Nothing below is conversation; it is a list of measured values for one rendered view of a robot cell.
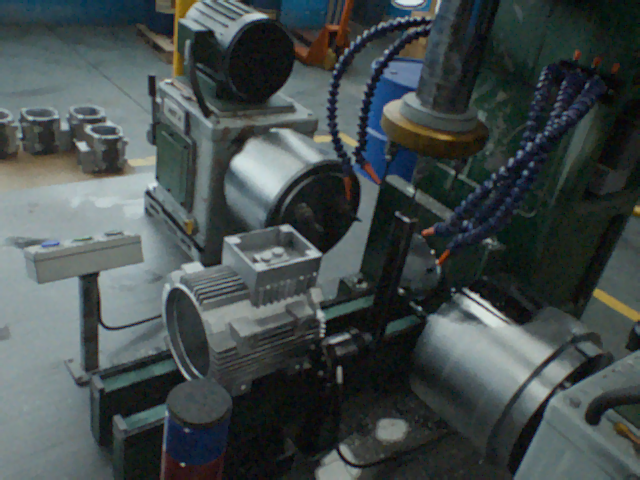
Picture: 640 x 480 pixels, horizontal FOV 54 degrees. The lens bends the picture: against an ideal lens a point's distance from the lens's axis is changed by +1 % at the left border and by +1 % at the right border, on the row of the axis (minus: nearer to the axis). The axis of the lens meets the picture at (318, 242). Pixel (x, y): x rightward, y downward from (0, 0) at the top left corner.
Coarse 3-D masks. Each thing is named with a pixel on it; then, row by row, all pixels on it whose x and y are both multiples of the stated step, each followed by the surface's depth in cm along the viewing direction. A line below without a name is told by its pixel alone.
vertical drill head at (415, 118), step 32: (448, 0) 93; (480, 0) 91; (448, 32) 94; (480, 32) 93; (448, 64) 96; (480, 64) 97; (416, 96) 102; (448, 96) 98; (384, 128) 103; (416, 128) 98; (448, 128) 99; (480, 128) 103; (416, 192) 105
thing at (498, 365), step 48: (480, 288) 94; (528, 288) 97; (432, 336) 93; (480, 336) 89; (528, 336) 86; (576, 336) 86; (432, 384) 93; (480, 384) 87; (528, 384) 84; (576, 384) 87; (480, 432) 87; (528, 432) 85
